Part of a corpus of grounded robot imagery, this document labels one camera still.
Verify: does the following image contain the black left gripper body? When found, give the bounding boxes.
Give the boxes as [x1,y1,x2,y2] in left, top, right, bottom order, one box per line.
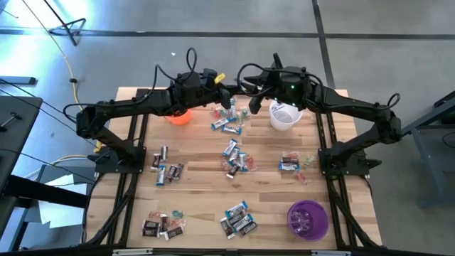
[200,73,232,106]

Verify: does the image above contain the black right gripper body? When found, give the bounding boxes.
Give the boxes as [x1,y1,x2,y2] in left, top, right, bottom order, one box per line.
[257,80,282,106]

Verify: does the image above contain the white jack-o-lantern bucket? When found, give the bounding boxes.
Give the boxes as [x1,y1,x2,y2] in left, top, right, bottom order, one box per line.
[269,101,304,132]

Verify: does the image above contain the silver blue-end candy packet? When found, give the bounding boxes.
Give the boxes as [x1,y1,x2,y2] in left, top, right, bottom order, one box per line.
[227,209,249,224]

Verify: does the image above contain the orange plastic bucket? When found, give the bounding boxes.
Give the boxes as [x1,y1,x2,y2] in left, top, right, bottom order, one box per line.
[164,108,193,126]

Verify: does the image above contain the purple plastic bowl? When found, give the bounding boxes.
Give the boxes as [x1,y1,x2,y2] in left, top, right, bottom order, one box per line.
[287,200,330,242]

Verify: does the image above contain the black tripod stand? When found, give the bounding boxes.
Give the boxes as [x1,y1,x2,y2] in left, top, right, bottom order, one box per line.
[42,0,87,46]

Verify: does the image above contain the grey metal table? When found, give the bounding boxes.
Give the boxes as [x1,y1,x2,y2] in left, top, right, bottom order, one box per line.
[392,90,455,208]

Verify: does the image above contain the white paper sheet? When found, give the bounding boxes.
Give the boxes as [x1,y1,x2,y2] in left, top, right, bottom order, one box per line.
[37,201,88,229]
[45,173,89,195]

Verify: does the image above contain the dark grey floor bar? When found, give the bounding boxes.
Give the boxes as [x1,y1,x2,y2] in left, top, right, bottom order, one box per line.
[0,75,38,86]

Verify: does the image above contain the black table beam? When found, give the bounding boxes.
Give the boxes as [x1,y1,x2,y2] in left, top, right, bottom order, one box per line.
[0,174,90,210]

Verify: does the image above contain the black side table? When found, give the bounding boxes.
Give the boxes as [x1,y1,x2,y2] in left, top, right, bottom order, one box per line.
[0,95,44,195]

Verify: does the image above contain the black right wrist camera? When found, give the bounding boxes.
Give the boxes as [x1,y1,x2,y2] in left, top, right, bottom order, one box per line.
[243,73,272,87]

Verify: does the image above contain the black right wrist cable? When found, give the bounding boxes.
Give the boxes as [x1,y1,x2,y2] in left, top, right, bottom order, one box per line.
[235,63,273,97]

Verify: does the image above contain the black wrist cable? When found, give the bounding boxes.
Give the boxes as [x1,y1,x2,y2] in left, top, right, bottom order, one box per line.
[154,47,198,94]
[235,63,273,97]

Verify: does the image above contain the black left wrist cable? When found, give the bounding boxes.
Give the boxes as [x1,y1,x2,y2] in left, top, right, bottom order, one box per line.
[154,47,198,94]

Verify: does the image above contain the yellow cable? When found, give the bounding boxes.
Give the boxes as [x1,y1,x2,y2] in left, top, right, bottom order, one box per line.
[21,0,104,168]

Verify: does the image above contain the black aluminium table frame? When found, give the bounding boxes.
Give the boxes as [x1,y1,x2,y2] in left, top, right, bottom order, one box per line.
[83,87,384,256]

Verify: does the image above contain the silver metal bracket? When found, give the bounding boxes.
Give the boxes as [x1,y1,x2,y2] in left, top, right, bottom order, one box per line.
[112,248,154,256]
[311,250,352,256]

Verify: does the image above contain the black handled tool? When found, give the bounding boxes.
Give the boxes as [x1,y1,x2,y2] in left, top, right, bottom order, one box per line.
[0,112,23,132]

